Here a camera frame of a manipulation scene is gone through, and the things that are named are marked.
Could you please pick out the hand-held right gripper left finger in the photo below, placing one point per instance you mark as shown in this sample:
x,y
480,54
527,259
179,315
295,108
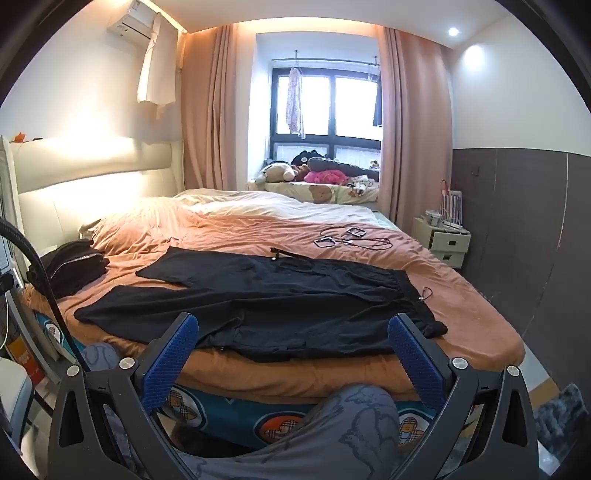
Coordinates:
x,y
168,364

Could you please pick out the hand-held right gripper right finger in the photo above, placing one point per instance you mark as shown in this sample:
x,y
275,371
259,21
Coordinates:
x,y
413,364

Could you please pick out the black pants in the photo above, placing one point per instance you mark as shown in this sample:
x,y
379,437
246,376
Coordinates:
x,y
277,300

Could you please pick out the person's right leg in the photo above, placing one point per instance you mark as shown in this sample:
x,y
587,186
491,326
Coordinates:
x,y
351,424

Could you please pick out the white nightstand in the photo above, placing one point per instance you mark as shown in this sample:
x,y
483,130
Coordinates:
x,y
443,242

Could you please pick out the pile of black clothes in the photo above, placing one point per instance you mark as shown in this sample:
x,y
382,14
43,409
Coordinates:
x,y
69,267

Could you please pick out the orange box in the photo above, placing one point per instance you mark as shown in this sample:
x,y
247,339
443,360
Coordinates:
x,y
23,360

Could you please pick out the grey shaggy rug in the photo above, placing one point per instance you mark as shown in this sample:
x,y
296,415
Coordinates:
x,y
558,415

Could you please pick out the white cabinet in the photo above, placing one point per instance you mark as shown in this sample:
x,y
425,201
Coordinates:
x,y
14,397

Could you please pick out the orange bed sheet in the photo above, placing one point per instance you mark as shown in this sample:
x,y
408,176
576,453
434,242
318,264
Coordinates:
x,y
323,226

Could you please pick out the white striped rack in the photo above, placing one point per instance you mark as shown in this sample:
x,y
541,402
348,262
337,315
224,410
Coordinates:
x,y
452,203

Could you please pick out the white duvet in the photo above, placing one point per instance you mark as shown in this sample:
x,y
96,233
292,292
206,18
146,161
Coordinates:
x,y
277,203

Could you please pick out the cream padded headboard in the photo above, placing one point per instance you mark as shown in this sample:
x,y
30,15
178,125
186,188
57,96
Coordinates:
x,y
92,184

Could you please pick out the pink cloth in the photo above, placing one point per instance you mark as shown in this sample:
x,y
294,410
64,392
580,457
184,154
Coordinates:
x,y
325,177

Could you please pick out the bear print cushion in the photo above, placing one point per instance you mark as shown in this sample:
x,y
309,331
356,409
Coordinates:
x,y
295,190

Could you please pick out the dark grey cloth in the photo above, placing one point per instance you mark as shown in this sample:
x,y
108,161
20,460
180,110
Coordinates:
x,y
341,166

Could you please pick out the beige plush toy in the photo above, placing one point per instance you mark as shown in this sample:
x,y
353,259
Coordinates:
x,y
277,173

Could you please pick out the black plush toy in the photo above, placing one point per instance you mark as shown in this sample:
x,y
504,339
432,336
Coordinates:
x,y
307,158

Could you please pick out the dark framed window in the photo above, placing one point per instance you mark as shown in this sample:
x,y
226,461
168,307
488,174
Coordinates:
x,y
330,136

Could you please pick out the pink curtain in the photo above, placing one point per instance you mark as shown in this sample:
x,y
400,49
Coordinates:
x,y
415,115
212,115

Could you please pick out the dark hanging garment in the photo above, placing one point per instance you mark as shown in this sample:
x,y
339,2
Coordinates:
x,y
377,106

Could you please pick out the floral hanging garment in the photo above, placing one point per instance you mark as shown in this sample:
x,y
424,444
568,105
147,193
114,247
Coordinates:
x,y
295,101

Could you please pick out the white hanging shirt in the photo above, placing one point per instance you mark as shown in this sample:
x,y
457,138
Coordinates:
x,y
157,69

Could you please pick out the ceiling spotlight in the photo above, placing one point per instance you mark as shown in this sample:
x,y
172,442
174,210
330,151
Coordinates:
x,y
454,31

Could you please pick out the white air conditioner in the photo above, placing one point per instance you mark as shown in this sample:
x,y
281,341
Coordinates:
x,y
131,21

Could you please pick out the metal clothes rail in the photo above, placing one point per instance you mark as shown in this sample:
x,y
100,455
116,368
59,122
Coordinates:
x,y
323,60

